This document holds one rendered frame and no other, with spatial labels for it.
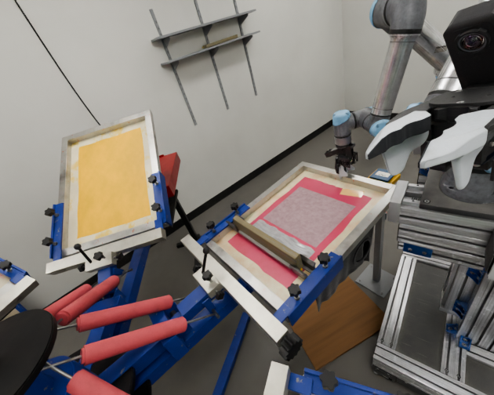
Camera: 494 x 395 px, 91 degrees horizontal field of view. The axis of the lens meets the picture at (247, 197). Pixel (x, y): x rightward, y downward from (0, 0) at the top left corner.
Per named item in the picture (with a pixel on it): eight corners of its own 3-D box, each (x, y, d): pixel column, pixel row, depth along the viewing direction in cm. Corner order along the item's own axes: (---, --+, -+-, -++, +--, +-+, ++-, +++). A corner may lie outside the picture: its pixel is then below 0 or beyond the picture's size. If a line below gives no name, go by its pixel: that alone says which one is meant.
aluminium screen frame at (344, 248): (303, 166, 154) (302, 161, 152) (402, 193, 111) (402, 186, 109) (205, 245, 125) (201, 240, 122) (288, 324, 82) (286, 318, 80)
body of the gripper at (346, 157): (350, 169, 119) (348, 148, 112) (334, 165, 125) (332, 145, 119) (358, 161, 122) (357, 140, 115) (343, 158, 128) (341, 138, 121)
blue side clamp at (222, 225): (247, 211, 137) (243, 202, 133) (252, 215, 134) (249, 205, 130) (205, 245, 126) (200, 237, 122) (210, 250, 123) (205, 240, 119)
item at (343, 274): (357, 252, 141) (357, 205, 122) (372, 260, 135) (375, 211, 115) (307, 309, 123) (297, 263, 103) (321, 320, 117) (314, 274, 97)
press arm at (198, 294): (216, 280, 100) (212, 273, 97) (223, 289, 96) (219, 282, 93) (181, 312, 94) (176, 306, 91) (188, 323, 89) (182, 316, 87)
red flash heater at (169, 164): (133, 177, 219) (125, 165, 212) (181, 161, 218) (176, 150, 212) (112, 218, 168) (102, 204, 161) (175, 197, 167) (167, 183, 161)
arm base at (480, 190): (507, 176, 71) (519, 146, 65) (510, 208, 62) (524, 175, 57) (441, 172, 80) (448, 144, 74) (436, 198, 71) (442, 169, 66)
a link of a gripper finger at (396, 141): (372, 196, 26) (443, 163, 27) (367, 145, 24) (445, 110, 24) (354, 186, 29) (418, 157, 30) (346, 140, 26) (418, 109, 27)
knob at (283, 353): (291, 331, 77) (286, 320, 73) (305, 345, 73) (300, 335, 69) (274, 350, 75) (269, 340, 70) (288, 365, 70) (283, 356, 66)
